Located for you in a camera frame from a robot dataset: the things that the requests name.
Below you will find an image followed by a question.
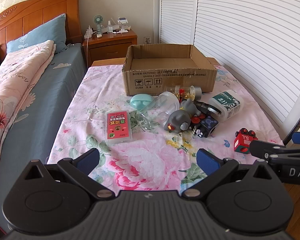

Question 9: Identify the large blue pillow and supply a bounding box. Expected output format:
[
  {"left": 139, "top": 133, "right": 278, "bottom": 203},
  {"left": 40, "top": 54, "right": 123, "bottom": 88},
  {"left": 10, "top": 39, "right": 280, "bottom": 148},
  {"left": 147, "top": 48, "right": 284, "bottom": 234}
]
[{"left": 6, "top": 13, "right": 67, "bottom": 54}]

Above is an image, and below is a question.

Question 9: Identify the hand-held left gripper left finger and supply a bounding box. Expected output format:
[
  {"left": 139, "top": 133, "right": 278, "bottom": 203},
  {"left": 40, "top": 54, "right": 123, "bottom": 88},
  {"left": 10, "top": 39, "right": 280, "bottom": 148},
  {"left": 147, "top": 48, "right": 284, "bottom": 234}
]
[{"left": 24, "top": 148, "right": 115, "bottom": 201}]

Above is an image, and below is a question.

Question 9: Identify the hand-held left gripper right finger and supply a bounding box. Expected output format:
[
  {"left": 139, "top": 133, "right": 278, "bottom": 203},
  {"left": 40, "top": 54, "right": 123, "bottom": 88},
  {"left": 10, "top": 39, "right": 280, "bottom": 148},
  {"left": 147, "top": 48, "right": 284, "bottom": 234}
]
[{"left": 181, "top": 148, "right": 276, "bottom": 201}]

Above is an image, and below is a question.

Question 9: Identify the pink floral cloth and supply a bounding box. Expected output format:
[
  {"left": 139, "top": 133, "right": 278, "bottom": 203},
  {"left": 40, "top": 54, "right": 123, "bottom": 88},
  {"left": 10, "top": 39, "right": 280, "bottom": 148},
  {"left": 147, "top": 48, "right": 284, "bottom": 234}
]
[{"left": 47, "top": 64, "right": 286, "bottom": 193}]

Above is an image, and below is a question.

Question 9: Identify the white louvered wardrobe door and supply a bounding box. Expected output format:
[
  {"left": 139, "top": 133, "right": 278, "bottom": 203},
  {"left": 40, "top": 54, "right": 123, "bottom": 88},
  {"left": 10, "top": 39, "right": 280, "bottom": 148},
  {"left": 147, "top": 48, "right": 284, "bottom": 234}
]
[
  {"left": 194, "top": 0, "right": 300, "bottom": 144},
  {"left": 159, "top": 0, "right": 199, "bottom": 46}
]

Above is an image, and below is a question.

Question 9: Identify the teal plastic case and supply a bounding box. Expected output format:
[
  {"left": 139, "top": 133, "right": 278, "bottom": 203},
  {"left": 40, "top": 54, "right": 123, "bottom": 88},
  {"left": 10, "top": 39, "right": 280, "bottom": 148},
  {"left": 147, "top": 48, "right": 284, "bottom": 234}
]
[{"left": 130, "top": 94, "right": 154, "bottom": 111}]

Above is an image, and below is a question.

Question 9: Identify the wooden bed headboard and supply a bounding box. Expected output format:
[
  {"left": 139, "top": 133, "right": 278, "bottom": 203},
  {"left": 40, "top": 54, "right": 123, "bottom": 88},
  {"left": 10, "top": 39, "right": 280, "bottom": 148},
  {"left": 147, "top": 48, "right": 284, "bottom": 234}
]
[{"left": 0, "top": 0, "right": 82, "bottom": 55}]

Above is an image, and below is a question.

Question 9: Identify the white container with green label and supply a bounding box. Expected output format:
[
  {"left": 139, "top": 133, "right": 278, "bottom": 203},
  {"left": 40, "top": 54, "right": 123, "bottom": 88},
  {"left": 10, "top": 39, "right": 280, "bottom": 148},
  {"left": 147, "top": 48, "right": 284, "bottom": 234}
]
[{"left": 209, "top": 90, "right": 245, "bottom": 123}]

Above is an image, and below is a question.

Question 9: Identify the black toy train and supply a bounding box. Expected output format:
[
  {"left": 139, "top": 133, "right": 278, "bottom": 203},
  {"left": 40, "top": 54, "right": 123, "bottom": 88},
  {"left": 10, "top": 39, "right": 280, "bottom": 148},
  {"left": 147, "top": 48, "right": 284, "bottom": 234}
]
[{"left": 190, "top": 113, "right": 219, "bottom": 139}]

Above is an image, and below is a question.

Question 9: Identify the red toy train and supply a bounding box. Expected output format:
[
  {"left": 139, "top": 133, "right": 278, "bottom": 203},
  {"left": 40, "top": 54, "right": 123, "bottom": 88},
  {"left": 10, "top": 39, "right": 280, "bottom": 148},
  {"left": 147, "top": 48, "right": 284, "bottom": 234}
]
[{"left": 234, "top": 128, "right": 259, "bottom": 154}]

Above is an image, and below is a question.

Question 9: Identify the wooden nightstand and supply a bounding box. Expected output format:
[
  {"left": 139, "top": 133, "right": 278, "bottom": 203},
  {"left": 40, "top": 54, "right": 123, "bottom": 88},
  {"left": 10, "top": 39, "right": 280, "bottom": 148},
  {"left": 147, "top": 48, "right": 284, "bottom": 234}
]
[{"left": 83, "top": 27, "right": 138, "bottom": 68}]

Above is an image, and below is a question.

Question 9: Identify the brown cardboard box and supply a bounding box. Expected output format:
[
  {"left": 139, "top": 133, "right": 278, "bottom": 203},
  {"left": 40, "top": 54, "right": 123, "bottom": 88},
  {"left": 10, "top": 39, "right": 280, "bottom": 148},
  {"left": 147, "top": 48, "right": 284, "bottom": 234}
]
[{"left": 122, "top": 44, "right": 218, "bottom": 97}]

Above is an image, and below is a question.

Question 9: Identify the white phone stand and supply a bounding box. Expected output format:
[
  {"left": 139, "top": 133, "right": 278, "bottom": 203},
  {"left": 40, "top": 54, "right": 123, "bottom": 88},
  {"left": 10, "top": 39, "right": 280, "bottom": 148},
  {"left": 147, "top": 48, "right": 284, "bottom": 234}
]
[{"left": 116, "top": 17, "right": 131, "bottom": 31}]

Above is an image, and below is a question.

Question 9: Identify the pink quilt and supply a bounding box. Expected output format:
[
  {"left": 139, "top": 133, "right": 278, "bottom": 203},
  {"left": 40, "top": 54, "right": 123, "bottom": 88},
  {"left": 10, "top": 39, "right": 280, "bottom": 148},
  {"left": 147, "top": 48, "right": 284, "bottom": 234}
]
[{"left": 0, "top": 40, "right": 57, "bottom": 188}]

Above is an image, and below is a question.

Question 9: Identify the small green desk fan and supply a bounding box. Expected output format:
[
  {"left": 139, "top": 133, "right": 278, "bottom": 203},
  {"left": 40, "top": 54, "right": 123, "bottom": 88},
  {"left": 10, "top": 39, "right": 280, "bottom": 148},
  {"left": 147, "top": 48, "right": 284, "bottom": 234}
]
[{"left": 93, "top": 14, "right": 104, "bottom": 34}]

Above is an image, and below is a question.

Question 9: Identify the pink card box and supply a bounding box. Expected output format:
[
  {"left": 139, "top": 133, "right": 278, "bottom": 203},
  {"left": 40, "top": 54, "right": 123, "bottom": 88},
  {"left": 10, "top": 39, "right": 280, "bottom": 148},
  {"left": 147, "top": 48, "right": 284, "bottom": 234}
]
[{"left": 106, "top": 110, "right": 134, "bottom": 146}]

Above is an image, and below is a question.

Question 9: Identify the grey toy animal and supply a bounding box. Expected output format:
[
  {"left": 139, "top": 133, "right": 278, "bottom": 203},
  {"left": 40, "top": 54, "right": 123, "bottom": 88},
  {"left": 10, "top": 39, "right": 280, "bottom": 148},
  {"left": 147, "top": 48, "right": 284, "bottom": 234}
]
[{"left": 164, "top": 99, "right": 204, "bottom": 133}]

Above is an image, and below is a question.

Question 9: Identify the clear case with dark discs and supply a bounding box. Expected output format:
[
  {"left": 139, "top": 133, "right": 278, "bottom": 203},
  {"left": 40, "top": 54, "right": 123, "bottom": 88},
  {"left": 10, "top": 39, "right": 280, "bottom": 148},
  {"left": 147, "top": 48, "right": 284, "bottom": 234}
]
[{"left": 194, "top": 100, "right": 222, "bottom": 117}]

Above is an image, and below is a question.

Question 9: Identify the blue bedsheet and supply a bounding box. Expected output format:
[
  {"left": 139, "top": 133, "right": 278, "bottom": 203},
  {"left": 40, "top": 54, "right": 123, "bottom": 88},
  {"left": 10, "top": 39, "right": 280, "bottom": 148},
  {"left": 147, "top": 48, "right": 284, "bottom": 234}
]
[{"left": 0, "top": 42, "right": 88, "bottom": 232}]

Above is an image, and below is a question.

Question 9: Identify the clear tube with red part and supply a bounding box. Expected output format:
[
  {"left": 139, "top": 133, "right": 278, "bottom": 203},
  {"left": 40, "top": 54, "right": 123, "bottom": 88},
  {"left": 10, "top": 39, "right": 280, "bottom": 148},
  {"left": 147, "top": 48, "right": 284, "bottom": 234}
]
[{"left": 165, "top": 85, "right": 203, "bottom": 100}]

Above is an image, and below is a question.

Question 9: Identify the clear plastic cup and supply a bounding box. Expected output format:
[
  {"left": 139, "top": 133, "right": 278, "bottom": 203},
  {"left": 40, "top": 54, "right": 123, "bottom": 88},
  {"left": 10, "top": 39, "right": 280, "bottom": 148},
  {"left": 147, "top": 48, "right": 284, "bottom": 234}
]
[{"left": 136, "top": 92, "right": 181, "bottom": 132}]

